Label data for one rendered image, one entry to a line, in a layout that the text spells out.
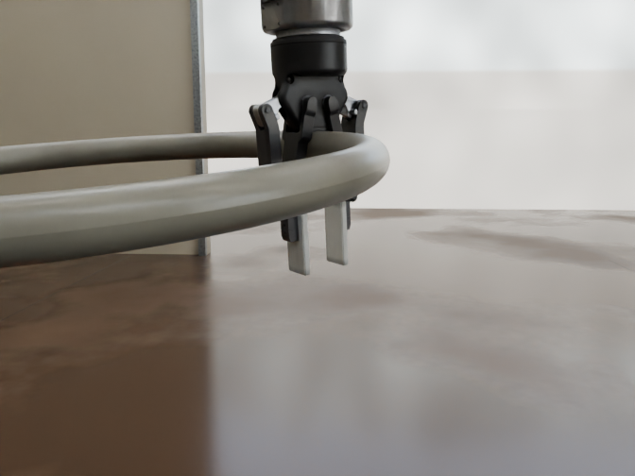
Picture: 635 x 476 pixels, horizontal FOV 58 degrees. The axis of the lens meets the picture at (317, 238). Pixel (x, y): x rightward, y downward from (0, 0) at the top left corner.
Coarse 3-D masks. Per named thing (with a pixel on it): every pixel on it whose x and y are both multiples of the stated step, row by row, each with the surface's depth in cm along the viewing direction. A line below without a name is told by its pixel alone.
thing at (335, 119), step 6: (330, 96) 57; (324, 102) 57; (330, 102) 57; (336, 102) 58; (330, 108) 57; (336, 108) 58; (330, 114) 58; (336, 114) 58; (330, 120) 58; (336, 120) 58; (330, 126) 58; (336, 126) 58; (354, 198) 61
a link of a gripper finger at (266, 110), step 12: (252, 108) 55; (264, 108) 53; (252, 120) 55; (264, 120) 54; (276, 120) 54; (264, 132) 55; (276, 132) 55; (264, 144) 55; (276, 144) 55; (264, 156) 56; (276, 156) 55
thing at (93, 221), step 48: (48, 144) 64; (96, 144) 66; (144, 144) 67; (192, 144) 66; (240, 144) 64; (336, 144) 51; (384, 144) 43; (48, 192) 24; (96, 192) 24; (144, 192) 25; (192, 192) 26; (240, 192) 27; (288, 192) 29; (336, 192) 32; (0, 240) 23; (48, 240) 23; (96, 240) 24; (144, 240) 25
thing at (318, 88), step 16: (272, 48) 55; (288, 48) 54; (304, 48) 53; (320, 48) 53; (336, 48) 54; (272, 64) 56; (288, 64) 54; (304, 64) 54; (320, 64) 54; (336, 64) 55; (288, 80) 55; (304, 80) 56; (320, 80) 57; (336, 80) 58; (272, 96) 56; (288, 96) 55; (304, 96) 56; (320, 96) 57; (336, 96) 58; (288, 112) 56; (320, 112) 58; (320, 128) 58
